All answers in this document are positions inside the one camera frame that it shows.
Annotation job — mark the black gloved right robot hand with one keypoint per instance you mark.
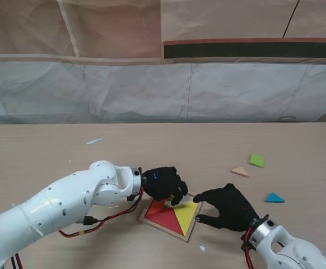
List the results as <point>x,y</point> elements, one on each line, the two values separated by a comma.
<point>233,210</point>

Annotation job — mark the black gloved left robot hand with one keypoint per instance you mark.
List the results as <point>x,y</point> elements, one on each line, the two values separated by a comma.
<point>163,182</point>

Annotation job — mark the orange tangram parallelogram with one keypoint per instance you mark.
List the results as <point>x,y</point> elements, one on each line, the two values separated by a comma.
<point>154,207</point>

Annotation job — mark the square wooden tangram tray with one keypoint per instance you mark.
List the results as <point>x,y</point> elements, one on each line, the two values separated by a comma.
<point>189,199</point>

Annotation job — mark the red large tangram triangle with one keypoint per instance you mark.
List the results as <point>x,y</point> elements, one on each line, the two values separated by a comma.
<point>165,220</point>

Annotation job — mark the natural wood tangram triangle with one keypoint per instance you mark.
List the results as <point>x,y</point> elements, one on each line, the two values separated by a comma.
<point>241,171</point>

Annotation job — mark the yellow large tangram triangle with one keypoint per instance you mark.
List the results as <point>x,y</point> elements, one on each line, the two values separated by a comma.
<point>186,215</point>

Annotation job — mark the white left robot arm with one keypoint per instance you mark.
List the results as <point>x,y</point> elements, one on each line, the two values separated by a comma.
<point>67,199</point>

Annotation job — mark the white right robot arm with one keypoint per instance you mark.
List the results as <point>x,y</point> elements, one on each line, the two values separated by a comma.
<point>283,249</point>

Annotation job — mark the blue small tangram triangle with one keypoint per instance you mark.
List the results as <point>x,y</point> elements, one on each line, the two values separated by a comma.
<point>274,198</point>

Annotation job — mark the green tangram square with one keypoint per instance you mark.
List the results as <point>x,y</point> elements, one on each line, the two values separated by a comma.
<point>256,160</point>

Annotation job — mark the white pointed paper scrap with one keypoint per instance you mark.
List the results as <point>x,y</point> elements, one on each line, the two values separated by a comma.
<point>202,247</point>

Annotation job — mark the thin white paper scrap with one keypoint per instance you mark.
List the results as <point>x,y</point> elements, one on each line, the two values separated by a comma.
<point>113,207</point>

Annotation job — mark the light blue tape scrap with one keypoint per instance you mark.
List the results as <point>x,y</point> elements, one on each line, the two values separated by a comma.
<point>93,141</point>

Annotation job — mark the marble print backdrop sheet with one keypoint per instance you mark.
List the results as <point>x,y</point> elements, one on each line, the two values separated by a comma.
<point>151,89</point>

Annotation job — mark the black strip with red edge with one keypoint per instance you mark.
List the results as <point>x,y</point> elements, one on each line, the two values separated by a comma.
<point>249,50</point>

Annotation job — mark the beige paper backdrop sheet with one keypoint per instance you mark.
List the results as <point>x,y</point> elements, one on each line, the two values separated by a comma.
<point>109,28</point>

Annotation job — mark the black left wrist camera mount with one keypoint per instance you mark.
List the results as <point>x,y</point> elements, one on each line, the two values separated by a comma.
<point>132,198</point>

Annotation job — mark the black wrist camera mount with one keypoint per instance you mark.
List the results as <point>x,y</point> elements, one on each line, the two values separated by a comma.
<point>132,198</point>
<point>245,246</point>

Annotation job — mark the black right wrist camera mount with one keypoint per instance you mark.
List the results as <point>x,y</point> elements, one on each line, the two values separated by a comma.
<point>245,246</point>

